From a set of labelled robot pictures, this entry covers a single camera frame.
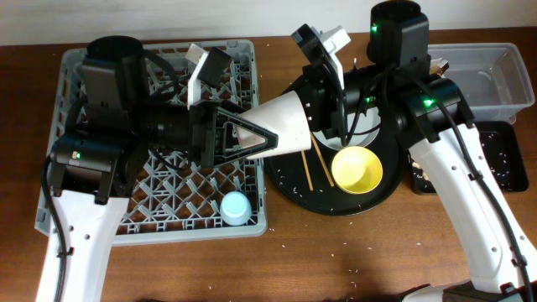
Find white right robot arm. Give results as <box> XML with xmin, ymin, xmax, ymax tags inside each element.
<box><xmin>290</xmin><ymin>1</ymin><xmax>536</xmax><ymax>301</ymax></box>

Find grey dishwasher rack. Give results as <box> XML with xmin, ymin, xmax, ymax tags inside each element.
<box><xmin>47</xmin><ymin>39</ymin><xmax>267</xmax><ymax>247</ymax></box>

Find pink plastic cup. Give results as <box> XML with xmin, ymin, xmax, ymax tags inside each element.
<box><xmin>240</xmin><ymin>91</ymin><xmax>311</xmax><ymax>159</ymax></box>

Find black rectangular tray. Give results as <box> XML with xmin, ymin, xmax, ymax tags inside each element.
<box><xmin>406</xmin><ymin>121</ymin><xmax>529</xmax><ymax>195</ymax></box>

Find yellow bowl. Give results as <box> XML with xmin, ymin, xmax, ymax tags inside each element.
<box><xmin>331</xmin><ymin>146</ymin><xmax>383</xmax><ymax>195</ymax></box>

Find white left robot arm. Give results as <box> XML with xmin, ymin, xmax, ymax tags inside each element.
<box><xmin>37</xmin><ymin>35</ymin><xmax>280</xmax><ymax>301</ymax></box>

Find light blue plastic cup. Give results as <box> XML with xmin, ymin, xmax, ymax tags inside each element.
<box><xmin>220</xmin><ymin>191</ymin><xmax>253</xmax><ymax>226</ymax></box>

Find wooden chopstick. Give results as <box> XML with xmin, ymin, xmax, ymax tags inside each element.
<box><xmin>300</xmin><ymin>151</ymin><xmax>314</xmax><ymax>191</ymax></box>
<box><xmin>310</xmin><ymin>133</ymin><xmax>335</xmax><ymax>187</ymax></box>

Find brown snack wrapper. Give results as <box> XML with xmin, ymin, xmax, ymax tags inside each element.
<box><xmin>430</xmin><ymin>58</ymin><xmax>449</xmax><ymax>77</ymax></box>

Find round black tray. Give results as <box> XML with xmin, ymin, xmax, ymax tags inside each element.
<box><xmin>264</xmin><ymin>128</ymin><xmax>407</xmax><ymax>216</ymax></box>

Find clear plastic bin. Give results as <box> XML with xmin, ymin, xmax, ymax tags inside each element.
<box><xmin>428</xmin><ymin>43</ymin><xmax>535</xmax><ymax>123</ymax></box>

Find grey round plate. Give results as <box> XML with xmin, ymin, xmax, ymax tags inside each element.
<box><xmin>314</xmin><ymin>108</ymin><xmax>381</xmax><ymax>151</ymax></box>

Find rice and shrimp leftovers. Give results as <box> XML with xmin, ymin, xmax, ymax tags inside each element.
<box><xmin>410</xmin><ymin>158</ymin><xmax>430</xmax><ymax>181</ymax></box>

